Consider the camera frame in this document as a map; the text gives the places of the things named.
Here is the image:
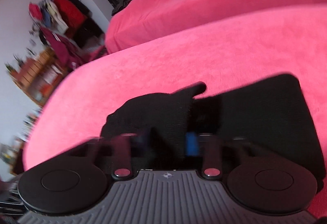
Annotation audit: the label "hanging clothes rack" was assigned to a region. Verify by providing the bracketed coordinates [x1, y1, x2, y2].
[28, 0, 108, 71]

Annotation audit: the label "black pants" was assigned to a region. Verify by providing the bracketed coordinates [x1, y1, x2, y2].
[101, 74, 326, 189]

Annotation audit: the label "wooden shelf unit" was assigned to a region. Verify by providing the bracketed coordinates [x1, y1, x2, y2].
[9, 47, 68, 107]

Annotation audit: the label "far pink blanket bed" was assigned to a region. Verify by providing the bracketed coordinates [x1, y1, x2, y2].
[105, 0, 326, 54]

